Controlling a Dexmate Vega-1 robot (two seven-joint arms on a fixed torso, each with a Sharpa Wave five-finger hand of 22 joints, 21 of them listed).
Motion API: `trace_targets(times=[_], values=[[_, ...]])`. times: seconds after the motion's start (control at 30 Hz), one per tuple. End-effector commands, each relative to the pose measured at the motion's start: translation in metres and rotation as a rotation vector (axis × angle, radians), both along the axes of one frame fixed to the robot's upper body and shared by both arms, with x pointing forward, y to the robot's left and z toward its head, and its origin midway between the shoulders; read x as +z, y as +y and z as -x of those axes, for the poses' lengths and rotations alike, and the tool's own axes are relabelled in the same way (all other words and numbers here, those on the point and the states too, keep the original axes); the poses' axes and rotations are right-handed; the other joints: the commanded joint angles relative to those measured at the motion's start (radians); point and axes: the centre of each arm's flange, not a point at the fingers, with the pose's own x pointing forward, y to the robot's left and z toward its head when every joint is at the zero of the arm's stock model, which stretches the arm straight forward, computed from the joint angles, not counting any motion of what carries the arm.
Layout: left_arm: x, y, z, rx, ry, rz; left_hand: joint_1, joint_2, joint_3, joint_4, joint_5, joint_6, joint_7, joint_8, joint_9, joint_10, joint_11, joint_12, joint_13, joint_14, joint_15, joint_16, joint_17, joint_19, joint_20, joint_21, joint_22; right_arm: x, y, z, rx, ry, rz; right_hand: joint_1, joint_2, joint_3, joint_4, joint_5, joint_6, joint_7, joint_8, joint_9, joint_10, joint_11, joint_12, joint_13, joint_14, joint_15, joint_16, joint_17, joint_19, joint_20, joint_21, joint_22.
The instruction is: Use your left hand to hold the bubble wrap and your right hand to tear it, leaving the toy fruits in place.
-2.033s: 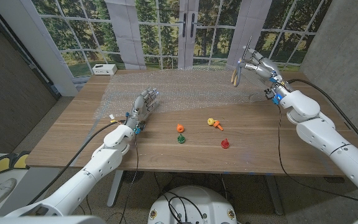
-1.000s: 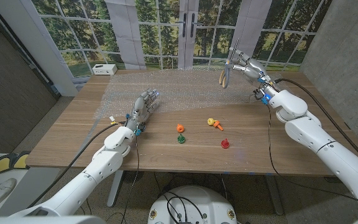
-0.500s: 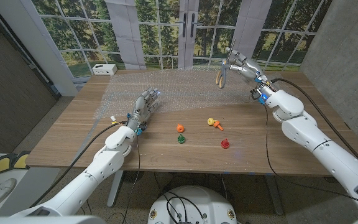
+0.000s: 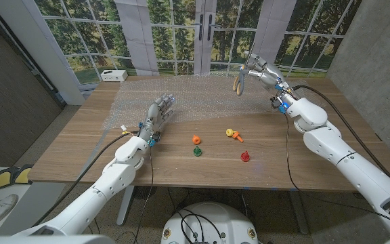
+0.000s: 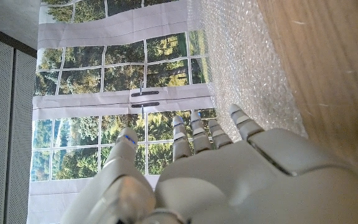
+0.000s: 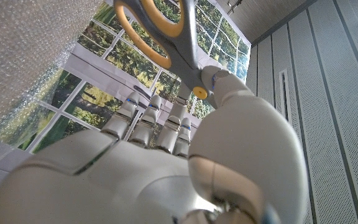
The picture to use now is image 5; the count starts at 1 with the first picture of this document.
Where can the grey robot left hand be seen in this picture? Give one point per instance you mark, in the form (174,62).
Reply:
(228,186)

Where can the printed forest window backdrop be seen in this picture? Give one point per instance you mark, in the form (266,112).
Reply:
(120,93)

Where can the clear bubble wrap sheet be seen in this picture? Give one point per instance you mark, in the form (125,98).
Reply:
(244,68)

